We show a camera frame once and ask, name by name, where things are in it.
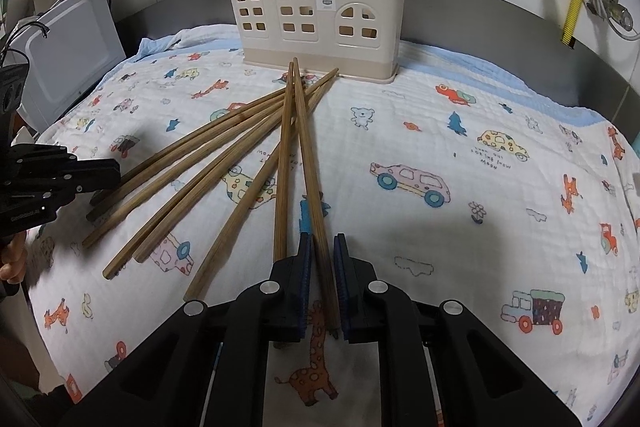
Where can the white microwave oven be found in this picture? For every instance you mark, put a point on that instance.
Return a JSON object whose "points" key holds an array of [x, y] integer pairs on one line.
{"points": [[80, 46]]}

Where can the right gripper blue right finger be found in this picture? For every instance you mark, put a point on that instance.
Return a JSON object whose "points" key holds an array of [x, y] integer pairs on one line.
{"points": [[342, 271]]}

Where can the cartoon print white cloth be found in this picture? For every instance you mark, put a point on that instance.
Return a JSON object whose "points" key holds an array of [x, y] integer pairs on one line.
{"points": [[456, 181]]}

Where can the steel angle valve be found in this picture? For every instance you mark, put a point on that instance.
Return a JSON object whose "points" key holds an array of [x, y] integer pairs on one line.
{"points": [[614, 11]]}

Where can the wooden chopstick three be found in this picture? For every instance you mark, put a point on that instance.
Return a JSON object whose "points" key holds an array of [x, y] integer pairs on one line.
{"points": [[167, 217]]}

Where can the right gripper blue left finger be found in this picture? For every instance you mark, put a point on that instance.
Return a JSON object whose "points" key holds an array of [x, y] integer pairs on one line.
{"points": [[303, 273]]}

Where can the wooden chopstick one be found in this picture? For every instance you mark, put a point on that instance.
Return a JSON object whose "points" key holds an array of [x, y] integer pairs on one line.
{"points": [[174, 151]]}

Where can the wooden chopstick five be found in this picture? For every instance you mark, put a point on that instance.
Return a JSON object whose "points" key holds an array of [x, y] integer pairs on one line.
{"points": [[165, 219]]}

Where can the wooden chopstick six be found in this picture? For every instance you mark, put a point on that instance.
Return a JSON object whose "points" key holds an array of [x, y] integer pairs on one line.
{"points": [[280, 235]]}

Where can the wooden chopstick four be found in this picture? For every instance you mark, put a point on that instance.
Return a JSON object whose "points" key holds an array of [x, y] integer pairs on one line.
{"points": [[230, 231]]}

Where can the beige plastic utensil holder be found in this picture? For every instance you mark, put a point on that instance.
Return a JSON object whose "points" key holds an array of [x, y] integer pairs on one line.
{"points": [[359, 38]]}

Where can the person left hand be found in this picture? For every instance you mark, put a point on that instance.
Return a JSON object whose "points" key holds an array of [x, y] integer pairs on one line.
{"points": [[13, 260]]}

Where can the wooden chopstick two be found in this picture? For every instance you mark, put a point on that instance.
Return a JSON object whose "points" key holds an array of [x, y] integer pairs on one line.
{"points": [[173, 172]]}

